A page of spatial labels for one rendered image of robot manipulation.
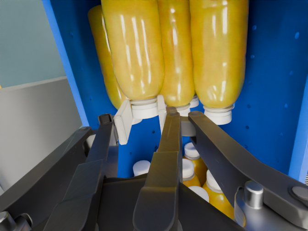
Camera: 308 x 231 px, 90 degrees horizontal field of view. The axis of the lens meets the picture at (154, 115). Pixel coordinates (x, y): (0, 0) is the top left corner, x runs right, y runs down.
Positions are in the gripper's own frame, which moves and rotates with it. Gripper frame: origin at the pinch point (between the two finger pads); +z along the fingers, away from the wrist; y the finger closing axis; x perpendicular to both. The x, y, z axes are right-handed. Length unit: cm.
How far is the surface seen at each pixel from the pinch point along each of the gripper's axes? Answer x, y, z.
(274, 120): -5.1, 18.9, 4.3
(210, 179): -14.8, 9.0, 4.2
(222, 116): -2.9, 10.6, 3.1
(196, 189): -14.3, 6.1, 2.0
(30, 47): 28, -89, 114
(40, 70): 11, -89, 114
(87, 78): 4.7, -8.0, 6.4
